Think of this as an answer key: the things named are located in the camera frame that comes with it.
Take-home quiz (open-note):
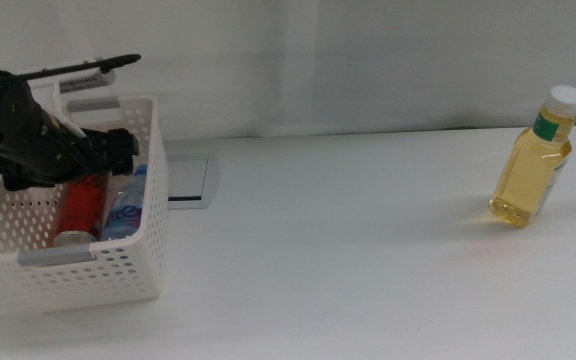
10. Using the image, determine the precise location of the red cola can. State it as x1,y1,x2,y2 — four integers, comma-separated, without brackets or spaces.
52,172,111,248

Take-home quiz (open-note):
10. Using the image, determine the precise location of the small water bottle blue cap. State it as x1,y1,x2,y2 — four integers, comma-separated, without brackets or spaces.
99,163,149,243

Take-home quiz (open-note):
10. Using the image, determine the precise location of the silver rectangular table cable hatch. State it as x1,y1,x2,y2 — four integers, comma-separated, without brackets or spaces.
162,153,222,211

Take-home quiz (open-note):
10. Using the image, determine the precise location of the yellow tea bottle white cap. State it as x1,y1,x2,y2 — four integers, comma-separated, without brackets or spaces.
488,84,576,229

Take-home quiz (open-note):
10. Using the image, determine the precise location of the white perforated plastic basket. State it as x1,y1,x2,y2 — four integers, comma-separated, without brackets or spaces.
0,94,171,315

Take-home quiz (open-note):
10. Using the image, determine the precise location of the white backdrop sheet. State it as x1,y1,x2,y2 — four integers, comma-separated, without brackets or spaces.
0,0,576,147

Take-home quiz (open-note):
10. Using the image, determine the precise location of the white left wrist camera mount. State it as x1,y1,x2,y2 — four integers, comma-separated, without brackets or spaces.
17,57,118,140

